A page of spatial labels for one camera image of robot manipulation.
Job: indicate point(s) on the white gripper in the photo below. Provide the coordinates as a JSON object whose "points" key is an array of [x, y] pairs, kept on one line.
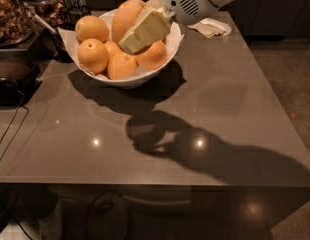
{"points": [[185, 2]]}

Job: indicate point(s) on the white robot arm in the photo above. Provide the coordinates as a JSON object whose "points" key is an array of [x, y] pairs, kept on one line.
{"points": [[154, 23]]}

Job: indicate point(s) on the white bowl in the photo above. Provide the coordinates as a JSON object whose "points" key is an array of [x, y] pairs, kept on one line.
{"points": [[135, 81]]}

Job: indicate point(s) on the small hidden middle orange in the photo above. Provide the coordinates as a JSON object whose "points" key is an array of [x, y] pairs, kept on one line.
{"points": [[112, 48]]}

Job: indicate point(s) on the crumpled paper napkin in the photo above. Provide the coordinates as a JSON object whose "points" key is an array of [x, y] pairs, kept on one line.
{"points": [[209, 28]]}

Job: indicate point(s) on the glass jar of nuts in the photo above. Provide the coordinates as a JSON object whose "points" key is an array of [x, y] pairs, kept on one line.
{"points": [[16, 24]]}

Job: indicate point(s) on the black appliance box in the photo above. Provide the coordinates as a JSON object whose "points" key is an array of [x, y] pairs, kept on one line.
{"points": [[18, 79]]}

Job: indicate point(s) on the white handled utensil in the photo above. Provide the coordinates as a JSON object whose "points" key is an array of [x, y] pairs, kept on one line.
{"points": [[38, 19]]}

